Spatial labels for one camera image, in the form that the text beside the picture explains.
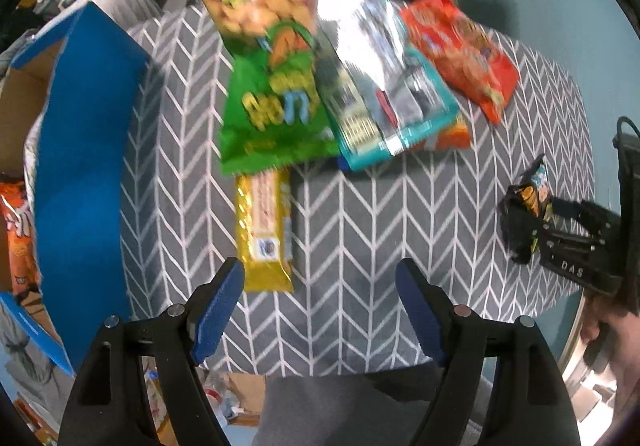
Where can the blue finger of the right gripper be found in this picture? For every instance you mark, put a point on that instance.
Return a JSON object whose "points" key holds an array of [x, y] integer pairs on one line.
{"points": [[525, 233], [589, 215]]}

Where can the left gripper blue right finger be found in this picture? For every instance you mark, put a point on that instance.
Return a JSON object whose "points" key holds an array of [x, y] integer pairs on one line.
{"points": [[428, 309]]}

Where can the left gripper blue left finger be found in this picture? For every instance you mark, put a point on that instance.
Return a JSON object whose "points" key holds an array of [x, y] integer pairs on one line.
{"points": [[212, 305]]}

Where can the small black cartoon snack pack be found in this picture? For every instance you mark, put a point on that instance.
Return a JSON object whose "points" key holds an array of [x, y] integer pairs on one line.
{"points": [[537, 175]]}

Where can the yellow biscuit bar pack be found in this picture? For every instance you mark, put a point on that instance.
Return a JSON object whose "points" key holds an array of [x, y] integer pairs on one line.
{"points": [[264, 230]]}

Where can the red cracker snack bag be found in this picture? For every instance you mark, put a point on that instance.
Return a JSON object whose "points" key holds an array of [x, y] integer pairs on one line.
{"points": [[463, 54]]}

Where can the orange black chip bag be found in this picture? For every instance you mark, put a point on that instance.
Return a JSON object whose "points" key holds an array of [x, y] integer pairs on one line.
{"points": [[17, 216]]}

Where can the teal silver snack bag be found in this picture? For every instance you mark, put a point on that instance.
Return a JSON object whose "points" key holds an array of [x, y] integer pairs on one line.
{"points": [[383, 96]]}

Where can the green peanut snack bag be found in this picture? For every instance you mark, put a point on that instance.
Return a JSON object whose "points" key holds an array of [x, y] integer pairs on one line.
{"points": [[273, 116]]}

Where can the small orange noodle snack pack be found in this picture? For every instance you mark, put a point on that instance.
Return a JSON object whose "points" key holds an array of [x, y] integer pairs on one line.
{"points": [[455, 136]]}

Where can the person right hand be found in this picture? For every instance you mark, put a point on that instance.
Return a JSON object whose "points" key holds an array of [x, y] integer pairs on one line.
{"points": [[624, 359]]}

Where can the grey chevron table cloth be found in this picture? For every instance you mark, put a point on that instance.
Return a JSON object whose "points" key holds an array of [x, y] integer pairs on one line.
{"points": [[349, 231]]}

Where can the blue cardboard box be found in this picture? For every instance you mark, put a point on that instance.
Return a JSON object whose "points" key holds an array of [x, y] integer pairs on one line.
{"points": [[78, 82]]}

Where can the bed with grey sheet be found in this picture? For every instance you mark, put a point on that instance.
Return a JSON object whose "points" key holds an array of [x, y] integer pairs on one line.
{"points": [[125, 13]]}

